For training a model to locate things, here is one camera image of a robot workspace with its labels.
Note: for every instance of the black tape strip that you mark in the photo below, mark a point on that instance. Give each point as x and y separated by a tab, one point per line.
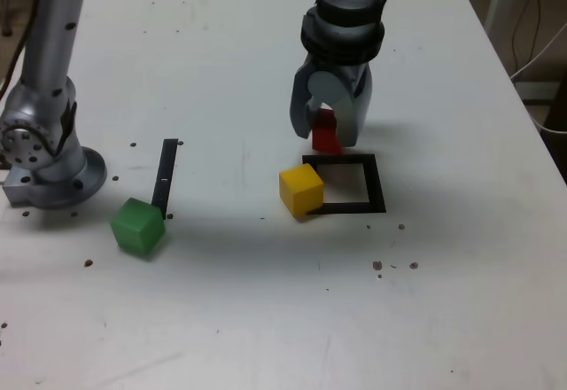
166	173

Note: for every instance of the black tape square outline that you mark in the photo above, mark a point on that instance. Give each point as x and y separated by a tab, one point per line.
376	186

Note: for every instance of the grey box on floor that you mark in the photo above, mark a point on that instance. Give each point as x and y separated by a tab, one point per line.
536	91

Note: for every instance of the yellow cube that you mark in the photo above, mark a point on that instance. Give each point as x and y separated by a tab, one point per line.
301	190

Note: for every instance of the green cube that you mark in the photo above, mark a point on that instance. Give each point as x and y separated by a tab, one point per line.
137	230

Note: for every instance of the red cube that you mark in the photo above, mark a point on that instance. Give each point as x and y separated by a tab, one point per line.
323	137

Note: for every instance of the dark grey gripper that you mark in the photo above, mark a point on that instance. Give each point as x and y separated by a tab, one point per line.
345	73

